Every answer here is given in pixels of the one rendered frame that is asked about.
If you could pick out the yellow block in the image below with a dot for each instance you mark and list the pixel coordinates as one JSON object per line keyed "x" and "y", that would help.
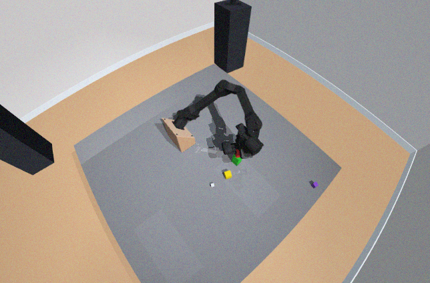
{"x": 227, "y": 174}

